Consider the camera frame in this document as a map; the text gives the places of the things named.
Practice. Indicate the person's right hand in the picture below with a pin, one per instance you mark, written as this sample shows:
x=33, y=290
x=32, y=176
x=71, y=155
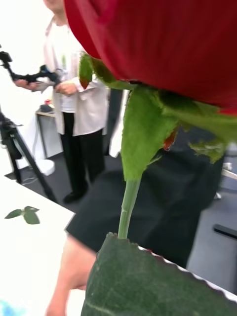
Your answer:
x=23, y=84

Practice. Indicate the black tripod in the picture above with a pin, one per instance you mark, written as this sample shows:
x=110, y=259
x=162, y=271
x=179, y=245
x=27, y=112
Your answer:
x=29, y=160

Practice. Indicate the person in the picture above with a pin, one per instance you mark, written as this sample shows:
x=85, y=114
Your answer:
x=81, y=116
x=160, y=209

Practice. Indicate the black hand-held device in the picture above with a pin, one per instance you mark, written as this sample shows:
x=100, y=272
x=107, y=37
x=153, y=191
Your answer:
x=32, y=77

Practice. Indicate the white desk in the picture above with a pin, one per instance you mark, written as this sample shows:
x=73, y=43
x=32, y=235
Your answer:
x=50, y=133

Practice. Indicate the pale blue flower with leaves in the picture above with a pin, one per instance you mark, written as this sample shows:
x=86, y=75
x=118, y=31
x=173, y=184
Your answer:
x=8, y=309

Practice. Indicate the red rose with green stem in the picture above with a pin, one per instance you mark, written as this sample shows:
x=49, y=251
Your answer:
x=160, y=49

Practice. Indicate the green three-leaf twig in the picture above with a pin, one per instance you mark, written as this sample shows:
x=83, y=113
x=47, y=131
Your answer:
x=31, y=217

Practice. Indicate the white round stand base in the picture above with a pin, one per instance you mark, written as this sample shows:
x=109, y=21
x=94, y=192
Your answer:
x=45, y=167

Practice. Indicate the person's hand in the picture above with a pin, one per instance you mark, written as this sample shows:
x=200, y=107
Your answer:
x=71, y=276

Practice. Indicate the person's left hand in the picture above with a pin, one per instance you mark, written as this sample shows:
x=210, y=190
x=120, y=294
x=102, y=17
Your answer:
x=67, y=88

